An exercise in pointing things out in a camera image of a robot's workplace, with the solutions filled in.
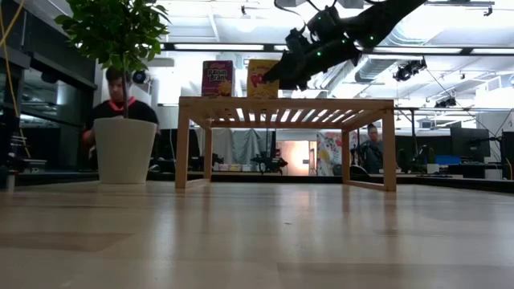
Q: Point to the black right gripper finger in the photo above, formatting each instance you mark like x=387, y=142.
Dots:
x=289, y=68
x=297, y=83

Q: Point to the yellow Pops cereal box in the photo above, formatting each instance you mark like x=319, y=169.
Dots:
x=257, y=82

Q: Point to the purple Raisin Bran cereal box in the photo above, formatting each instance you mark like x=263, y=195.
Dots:
x=218, y=78

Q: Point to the black background robot arm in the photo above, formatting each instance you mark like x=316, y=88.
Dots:
x=269, y=162

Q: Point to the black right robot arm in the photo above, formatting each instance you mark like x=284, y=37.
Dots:
x=385, y=16

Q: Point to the slatted wooden shelf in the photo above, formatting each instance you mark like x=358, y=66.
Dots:
x=281, y=105

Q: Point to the long ceiling light strip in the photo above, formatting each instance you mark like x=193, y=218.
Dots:
x=219, y=47

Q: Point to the floral printed panel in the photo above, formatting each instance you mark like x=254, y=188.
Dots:
x=329, y=152

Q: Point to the black ceiling spotlight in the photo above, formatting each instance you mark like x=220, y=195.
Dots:
x=409, y=69
x=445, y=102

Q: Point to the grey hanging cloth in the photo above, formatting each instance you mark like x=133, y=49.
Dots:
x=243, y=146

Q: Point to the person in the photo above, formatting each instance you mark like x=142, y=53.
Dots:
x=140, y=110
x=371, y=148

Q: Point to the white cup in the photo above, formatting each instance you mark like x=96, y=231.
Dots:
x=433, y=168

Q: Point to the blue box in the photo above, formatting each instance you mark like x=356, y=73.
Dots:
x=447, y=160

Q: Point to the dark computer monitor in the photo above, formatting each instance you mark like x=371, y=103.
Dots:
x=470, y=142

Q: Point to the green leafy plant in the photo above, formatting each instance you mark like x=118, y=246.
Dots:
x=116, y=28

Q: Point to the white round plant pot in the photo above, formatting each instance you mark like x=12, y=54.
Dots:
x=124, y=150

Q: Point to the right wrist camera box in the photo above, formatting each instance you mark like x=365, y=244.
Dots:
x=327, y=22

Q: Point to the round black wall camera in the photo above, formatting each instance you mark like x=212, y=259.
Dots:
x=139, y=76

